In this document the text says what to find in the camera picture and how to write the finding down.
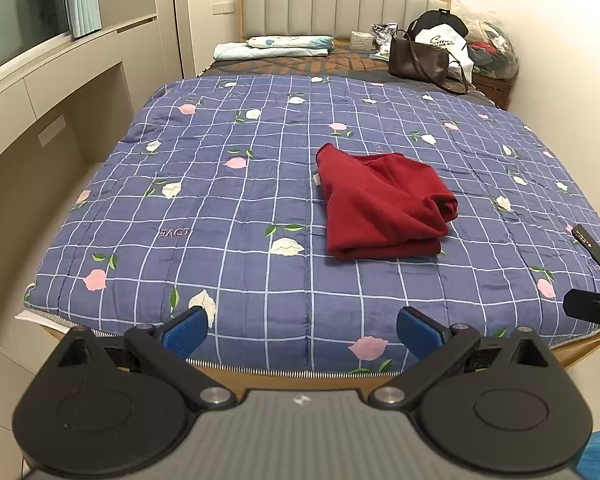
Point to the beige built-in desk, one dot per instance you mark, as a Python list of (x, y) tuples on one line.
[(55, 95)]

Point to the dark brown patterned quilt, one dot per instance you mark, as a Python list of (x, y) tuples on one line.
[(330, 62)]

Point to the blue checked floral quilt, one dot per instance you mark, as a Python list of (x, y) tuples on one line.
[(205, 185)]

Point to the clear plastic bag of clothes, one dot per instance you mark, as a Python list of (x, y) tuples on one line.
[(495, 55)]

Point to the black remote control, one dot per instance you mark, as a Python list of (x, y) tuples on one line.
[(592, 247)]

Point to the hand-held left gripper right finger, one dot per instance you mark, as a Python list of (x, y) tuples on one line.
[(420, 332)]

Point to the wooden bed with grey headboard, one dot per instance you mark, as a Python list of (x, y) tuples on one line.
[(310, 7)]

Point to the beige wall outlet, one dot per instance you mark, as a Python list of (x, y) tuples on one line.
[(223, 7)]

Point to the beige desk socket panel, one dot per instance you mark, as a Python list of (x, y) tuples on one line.
[(52, 131)]

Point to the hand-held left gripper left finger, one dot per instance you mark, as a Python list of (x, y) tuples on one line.
[(187, 330)]

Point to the white printed bag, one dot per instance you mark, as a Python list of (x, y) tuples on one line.
[(442, 40)]

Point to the silver foil packet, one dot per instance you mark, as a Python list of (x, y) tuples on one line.
[(384, 35)]

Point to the dark brown leather handbag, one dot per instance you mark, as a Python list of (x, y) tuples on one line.
[(415, 60)]

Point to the dark red long-sleeved sweater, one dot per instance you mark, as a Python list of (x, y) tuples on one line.
[(380, 210)]

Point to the light blue booklet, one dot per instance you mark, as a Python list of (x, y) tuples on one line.
[(380, 54)]

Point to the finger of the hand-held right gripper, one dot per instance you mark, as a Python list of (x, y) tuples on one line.
[(587, 304)]

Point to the black backpack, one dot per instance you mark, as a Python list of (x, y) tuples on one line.
[(432, 17)]

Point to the brown wooden nightstand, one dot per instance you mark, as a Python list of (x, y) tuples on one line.
[(497, 87)]

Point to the window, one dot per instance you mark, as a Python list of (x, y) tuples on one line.
[(20, 15)]

